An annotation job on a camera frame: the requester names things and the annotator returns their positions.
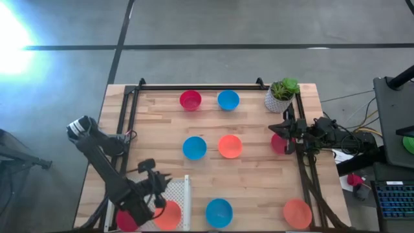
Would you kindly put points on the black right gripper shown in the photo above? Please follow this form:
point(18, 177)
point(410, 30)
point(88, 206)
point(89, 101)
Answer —
point(299, 131)

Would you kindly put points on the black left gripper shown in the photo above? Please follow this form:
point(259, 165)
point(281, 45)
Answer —
point(154, 186)

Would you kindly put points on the red plastic mini bowl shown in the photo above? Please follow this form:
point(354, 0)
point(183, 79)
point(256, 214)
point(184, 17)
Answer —
point(190, 101)
point(278, 146)
point(124, 223)

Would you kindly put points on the orange plastic mini bowl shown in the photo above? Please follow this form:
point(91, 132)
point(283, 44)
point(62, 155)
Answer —
point(171, 217)
point(230, 146)
point(297, 214)

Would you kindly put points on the blue plastic mini bowl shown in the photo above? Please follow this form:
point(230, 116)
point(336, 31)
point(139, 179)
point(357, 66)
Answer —
point(194, 148)
point(228, 100)
point(219, 213)

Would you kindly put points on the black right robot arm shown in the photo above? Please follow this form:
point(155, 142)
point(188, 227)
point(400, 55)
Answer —
point(330, 134)

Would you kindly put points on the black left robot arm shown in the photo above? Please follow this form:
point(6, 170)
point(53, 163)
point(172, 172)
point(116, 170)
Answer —
point(106, 168)

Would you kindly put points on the white perforated metal tray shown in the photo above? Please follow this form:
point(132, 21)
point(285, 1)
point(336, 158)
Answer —
point(176, 194)

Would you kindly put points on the succulent in white patterned pot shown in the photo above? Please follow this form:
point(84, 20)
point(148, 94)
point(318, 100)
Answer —
point(276, 103)

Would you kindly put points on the white paper sheet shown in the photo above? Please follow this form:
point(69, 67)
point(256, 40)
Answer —
point(346, 186)
point(343, 157)

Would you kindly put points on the black diagonal beam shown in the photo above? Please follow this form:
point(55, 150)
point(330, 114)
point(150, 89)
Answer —
point(359, 163)

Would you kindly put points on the small red object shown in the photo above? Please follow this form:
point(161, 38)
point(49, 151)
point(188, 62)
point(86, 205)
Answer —
point(354, 179)

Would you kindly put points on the small grey device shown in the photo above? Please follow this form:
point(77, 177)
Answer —
point(361, 193)

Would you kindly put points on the dark grey desk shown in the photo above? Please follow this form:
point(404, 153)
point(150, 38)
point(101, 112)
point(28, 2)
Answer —
point(394, 129)

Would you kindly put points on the black tripod stand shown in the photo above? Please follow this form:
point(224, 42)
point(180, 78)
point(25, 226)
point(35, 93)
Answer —
point(39, 162)

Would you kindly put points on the green round object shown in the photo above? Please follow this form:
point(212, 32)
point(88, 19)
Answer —
point(409, 145)

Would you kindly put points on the black pole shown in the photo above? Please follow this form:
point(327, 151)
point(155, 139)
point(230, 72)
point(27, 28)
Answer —
point(401, 79)

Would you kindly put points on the black keyboard blue backlight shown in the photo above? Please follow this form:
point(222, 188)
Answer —
point(396, 200)

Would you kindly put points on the black aluminium table frame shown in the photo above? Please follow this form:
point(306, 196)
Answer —
point(200, 87)

